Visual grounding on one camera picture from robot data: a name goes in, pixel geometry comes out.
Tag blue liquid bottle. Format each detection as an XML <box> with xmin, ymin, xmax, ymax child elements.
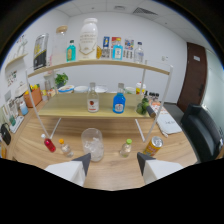
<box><xmin>112</xmin><ymin>82</ymin><xmax>127</xmax><ymax>115</ymax></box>

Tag two-tier wooden shelf rack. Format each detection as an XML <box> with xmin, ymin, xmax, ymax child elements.
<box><xmin>24</xmin><ymin>58</ymin><xmax>174</xmax><ymax>143</ymax></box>

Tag clear glass with ice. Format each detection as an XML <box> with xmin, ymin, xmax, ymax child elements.
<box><xmin>80</xmin><ymin>127</ymin><xmax>105</xmax><ymax>163</ymax></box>

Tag black chair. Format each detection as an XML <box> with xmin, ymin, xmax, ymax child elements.
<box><xmin>180</xmin><ymin>103</ymin><xmax>224</xmax><ymax>163</ymax></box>

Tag glass jar wooden lid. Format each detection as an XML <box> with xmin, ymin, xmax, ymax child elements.
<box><xmin>51</xmin><ymin>25</ymin><xmax>69</xmax><ymax>66</ymax></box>

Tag clear bottle green cap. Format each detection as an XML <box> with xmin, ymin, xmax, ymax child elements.
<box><xmin>119</xmin><ymin>138</ymin><xmax>133</xmax><ymax>158</ymax></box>

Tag small clear bottle orange cap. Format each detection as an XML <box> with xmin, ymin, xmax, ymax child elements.
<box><xmin>58</xmin><ymin>138</ymin><xmax>74</xmax><ymax>158</ymax></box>

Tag light blue bottle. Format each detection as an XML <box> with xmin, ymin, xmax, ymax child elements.
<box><xmin>19</xmin><ymin>100</ymin><xmax>29</xmax><ymax>117</ymax></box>

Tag clear bottle red label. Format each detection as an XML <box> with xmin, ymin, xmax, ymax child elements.
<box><xmin>86</xmin><ymin>82</ymin><xmax>100</xmax><ymax>114</ymax></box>

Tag white bottle yellow label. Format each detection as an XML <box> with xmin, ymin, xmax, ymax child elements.
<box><xmin>135</xmin><ymin>81</ymin><xmax>147</xmax><ymax>95</ymax></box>

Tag white scale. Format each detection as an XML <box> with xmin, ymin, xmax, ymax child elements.
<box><xmin>9</xmin><ymin>114</ymin><xmax>25</xmax><ymax>134</ymax></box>

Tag white kettle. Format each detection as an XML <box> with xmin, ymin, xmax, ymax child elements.
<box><xmin>14</xmin><ymin>81</ymin><xmax>29</xmax><ymax>98</ymax></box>

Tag multicolour wall poster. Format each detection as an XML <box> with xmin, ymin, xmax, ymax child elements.
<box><xmin>123</xmin><ymin>39</ymin><xmax>135</xmax><ymax>60</ymax></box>

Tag small dark bottles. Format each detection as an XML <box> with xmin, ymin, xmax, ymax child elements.
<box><xmin>146</xmin><ymin>91</ymin><xmax>160</xmax><ymax>103</ymax></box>

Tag ceiling air vent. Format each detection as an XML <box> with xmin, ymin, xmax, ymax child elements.
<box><xmin>132</xmin><ymin>6</ymin><xmax>158</xmax><ymax>16</ymax></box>

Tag small red liquid bottle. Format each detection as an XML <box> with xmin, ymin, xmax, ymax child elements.
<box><xmin>40</xmin><ymin>133</ymin><xmax>57</xmax><ymax>154</ymax></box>

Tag blue wall poster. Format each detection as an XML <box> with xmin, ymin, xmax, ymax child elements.
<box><xmin>101</xmin><ymin>35</ymin><xmax>111</xmax><ymax>60</ymax></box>

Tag blue rimmed bowl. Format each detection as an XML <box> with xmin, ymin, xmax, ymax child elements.
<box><xmin>57</xmin><ymin>84</ymin><xmax>75</xmax><ymax>94</ymax></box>

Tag brown door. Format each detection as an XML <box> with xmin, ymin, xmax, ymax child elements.
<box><xmin>176</xmin><ymin>41</ymin><xmax>208</xmax><ymax>113</ymax></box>

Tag black and yellow can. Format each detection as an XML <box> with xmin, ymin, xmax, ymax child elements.
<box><xmin>32</xmin><ymin>32</ymin><xmax>50</xmax><ymax>71</ymax></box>

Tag blue bottle yellow cap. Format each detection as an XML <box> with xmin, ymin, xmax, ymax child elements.
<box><xmin>112</xmin><ymin>41</ymin><xmax>124</xmax><ymax>61</ymax></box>

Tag green potted plant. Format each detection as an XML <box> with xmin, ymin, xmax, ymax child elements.
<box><xmin>54</xmin><ymin>72</ymin><xmax>69</xmax><ymax>88</ymax></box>

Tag dark brown stick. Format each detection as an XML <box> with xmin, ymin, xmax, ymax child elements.
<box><xmin>145</xmin><ymin>105</ymin><xmax>157</xmax><ymax>118</ymax></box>

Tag wooden wall shelf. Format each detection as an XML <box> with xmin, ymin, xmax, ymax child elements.
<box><xmin>4</xmin><ymin>52</ymin><xmax>29</xmax><ymax>69</ymax></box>

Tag white bowl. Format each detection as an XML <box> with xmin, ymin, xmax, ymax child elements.
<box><xmin>73</xmin><ymin>85</ymin><xmax>89</xmax><ymax>94</ymax></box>

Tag clear bottle blue cap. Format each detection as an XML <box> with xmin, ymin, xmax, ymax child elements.
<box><xmin>133</xmin><ymin>41</ymin><xmax>145</xmax><ymax>64</ymax></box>

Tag large white bottle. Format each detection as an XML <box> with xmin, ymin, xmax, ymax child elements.
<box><xmin>78</xmin><ymin>17</ymin><xmax>99</xmax><ymax>61</ymax></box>

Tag small teal bottle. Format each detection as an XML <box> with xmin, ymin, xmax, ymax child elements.
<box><xmin>66</xmin><ymin>39</ymin><xmax>77</xmax><ymax>63</ymax></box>

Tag white printed paper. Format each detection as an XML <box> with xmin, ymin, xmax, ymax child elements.
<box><xmin>155</xmin><ymin>109</ymin><xmax>183</xmax><ymax>136</ymax></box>

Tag round amber bottle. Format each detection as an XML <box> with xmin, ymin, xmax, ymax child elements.
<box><xmin>96</xmin><ymin>45</ymin><xmax>103</xmax><ymax>60</ymax></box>

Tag black bag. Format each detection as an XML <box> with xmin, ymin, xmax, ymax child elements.
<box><xmin>0</xmin><ymin>123</ymin><xmax>12</xmax><ymax>146</ymax></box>

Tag orange basket with fruit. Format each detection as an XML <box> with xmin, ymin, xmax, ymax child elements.
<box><xmin>23</xmin><ymin>83</ymin><xmax>43</xmax><ymax>108</ymax></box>

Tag orange yellow drink can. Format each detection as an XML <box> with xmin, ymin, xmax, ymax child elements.
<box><xmin>143</xmin><ymin>135</ymin><xmax>164</xmax><ymax>158</ymax></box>

